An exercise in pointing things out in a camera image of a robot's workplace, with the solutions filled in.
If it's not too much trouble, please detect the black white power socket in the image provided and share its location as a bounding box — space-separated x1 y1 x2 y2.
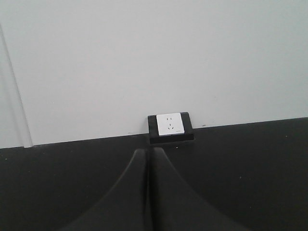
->
147 112 194 144

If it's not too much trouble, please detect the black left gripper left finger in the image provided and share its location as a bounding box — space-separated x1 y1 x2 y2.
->
61 149 148 231

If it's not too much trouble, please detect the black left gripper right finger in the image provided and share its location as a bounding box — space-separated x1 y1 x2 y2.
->
149 147 247 231

